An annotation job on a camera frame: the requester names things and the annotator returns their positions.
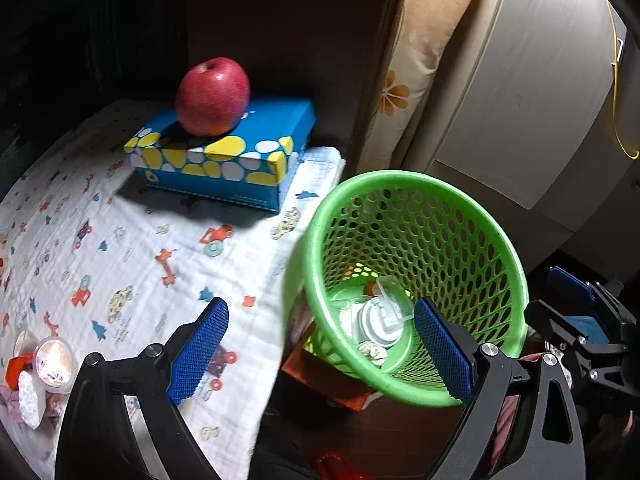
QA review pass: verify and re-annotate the small white plastic cup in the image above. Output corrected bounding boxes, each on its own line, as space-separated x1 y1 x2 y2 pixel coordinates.
14 330 40 357

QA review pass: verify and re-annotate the yellow cable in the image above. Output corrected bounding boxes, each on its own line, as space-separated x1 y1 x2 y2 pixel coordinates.
605 0 640 161

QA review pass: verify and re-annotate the blue spotted tissue box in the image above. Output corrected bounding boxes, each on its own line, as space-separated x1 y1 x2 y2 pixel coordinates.
123 97 318 213

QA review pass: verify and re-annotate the red orange snack wrapper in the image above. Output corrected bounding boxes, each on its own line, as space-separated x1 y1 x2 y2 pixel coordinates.
5 355 36 386

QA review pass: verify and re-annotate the green plastic basket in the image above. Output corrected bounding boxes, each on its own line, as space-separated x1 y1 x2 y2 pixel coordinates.
280 170 531 408

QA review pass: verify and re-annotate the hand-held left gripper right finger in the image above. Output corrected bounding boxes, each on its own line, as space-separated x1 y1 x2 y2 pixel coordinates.
414 297 587 480

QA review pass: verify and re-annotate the small beige pudding cup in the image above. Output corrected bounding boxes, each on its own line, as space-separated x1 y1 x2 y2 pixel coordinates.
35 337 76 391

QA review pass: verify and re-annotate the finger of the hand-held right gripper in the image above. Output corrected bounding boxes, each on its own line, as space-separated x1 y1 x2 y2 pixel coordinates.
524 300 592 357
546 265 597 307

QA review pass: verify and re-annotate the orange cardboard box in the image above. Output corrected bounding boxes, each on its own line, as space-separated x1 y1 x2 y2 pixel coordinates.
281 345 381 413

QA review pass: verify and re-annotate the red plastic item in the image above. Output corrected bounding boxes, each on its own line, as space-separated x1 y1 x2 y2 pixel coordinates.
315 452 371 480

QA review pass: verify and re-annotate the clear round plastic dish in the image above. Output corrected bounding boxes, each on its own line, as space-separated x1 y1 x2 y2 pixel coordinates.
352 296 408 348

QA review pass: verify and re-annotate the floral beige pillow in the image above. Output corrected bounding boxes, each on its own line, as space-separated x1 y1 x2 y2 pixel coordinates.
357 0 483 176

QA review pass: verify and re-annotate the printed cartoon blanket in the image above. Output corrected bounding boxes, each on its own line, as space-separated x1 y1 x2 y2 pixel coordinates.
0 99 347 480

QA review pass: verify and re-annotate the red apple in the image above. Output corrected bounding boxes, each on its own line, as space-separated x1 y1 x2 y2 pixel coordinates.
175 57 251 137

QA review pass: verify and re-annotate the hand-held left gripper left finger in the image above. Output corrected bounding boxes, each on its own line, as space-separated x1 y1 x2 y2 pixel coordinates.
54 296 230 480

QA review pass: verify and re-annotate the brown wooden panel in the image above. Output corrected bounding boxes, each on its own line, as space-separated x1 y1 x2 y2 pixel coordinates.
187 0 413 171

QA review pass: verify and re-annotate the white cabinet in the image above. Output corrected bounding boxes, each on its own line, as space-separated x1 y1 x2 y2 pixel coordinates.
400 0 640 261

